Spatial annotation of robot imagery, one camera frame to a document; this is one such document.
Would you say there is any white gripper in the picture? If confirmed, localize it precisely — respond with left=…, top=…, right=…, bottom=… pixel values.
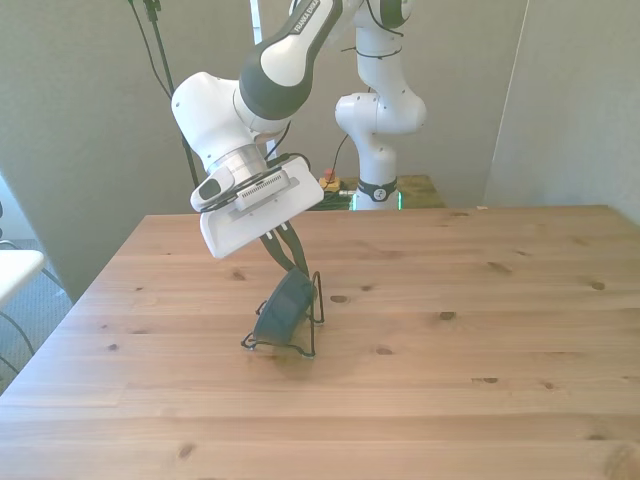
left=198, top=155, right=324, bottom=277

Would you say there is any dark blue bowl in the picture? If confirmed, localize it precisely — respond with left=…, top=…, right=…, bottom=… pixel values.
left=252, top=267, right=318, bottom=348

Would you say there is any white side table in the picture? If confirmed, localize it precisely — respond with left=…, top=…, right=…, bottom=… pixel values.
left=0, top=249, right=46, bottom=305

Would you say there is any black wire dish rack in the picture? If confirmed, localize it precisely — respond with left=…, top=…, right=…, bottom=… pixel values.
left=239, top=269, right=327, bottom=361

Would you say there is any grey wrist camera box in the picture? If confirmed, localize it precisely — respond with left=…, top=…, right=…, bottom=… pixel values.
left=235, top=168, right=302, bottom=213

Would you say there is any black emergency stop cable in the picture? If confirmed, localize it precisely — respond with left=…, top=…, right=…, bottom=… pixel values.
left=331, top=131, right=352, bottom=172

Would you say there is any black camera stand pole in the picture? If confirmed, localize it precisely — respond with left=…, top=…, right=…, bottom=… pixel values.
left=142, top=0, right=202, bottom=187

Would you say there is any black hanging cable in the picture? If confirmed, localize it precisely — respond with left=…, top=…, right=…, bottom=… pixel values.
left=126, top=0, right=174, bottom=100

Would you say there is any black floor cable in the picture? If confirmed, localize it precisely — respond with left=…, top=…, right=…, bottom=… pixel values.
left=0, top=267, right=67, bottom=384

